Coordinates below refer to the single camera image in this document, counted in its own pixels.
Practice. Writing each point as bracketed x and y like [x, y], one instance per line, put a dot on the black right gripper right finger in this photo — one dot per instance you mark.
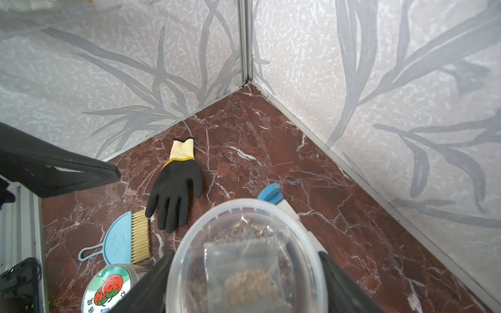
[344, 295]

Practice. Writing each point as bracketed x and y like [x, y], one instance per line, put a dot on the clear container red seed packet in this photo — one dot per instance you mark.
[245, 255]

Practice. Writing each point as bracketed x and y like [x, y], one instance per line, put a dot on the black and yellow work glove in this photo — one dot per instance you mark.
[180, 177]

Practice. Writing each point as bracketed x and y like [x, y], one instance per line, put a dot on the blue and white wooden shelf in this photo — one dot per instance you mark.
[273, 195]

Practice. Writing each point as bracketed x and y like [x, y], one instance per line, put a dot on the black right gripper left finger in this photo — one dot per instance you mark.
[148, 295]

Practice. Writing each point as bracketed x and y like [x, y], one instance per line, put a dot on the red strawberry label jar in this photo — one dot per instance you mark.
[108, 287]

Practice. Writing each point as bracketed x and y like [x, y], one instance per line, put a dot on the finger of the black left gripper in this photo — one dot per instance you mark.
[47, 170]

